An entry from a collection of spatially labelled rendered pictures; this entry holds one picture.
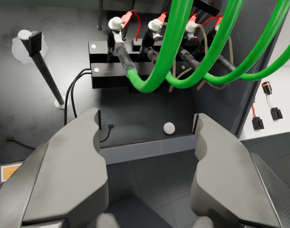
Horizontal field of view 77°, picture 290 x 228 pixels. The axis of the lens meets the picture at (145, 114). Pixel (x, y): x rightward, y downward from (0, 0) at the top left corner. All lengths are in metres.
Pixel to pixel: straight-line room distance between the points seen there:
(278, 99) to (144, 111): 0.44
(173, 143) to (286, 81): 0.46
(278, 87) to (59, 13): 0.77
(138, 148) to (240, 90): 0.30
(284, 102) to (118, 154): 0.56
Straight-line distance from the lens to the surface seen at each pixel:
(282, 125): 0.71
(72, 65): 0.65
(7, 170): 0.47
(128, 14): 0.45
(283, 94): 0.75
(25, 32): 0.32
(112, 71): 0.48
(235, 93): 0.55
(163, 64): 0.16
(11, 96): 0.64
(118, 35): 0.38
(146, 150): 0.47
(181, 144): 0.51
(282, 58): 0.37
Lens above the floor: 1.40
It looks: 69 degrees down
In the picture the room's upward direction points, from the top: 49 degrees clockwise
